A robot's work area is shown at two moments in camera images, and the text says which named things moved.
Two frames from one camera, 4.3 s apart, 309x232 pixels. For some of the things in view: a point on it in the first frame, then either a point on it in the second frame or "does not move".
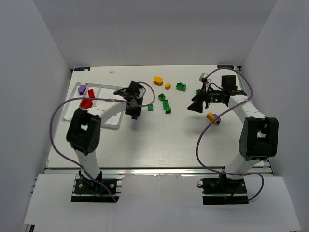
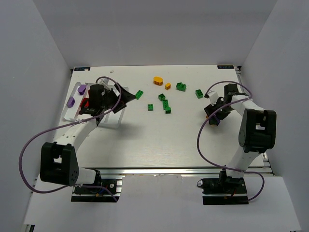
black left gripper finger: x=131 y=110 → x=126 y=96
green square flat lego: x=150 y=107 does not move
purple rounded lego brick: x=81 y=89 does not move
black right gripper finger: x=199 y=97 → x=216 y=121
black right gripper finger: x=197 y=106 → x=208 y=114
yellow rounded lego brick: x=158 y=80 does not move
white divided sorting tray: x=101 y=91 does not move
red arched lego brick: x=86 y=104 does not move
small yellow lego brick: x=167 y=86 does not move
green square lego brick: x=161 y=97 does not move
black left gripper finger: x=137 y=110 → x=117 y=109
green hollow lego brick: x=180 y=86 does not move
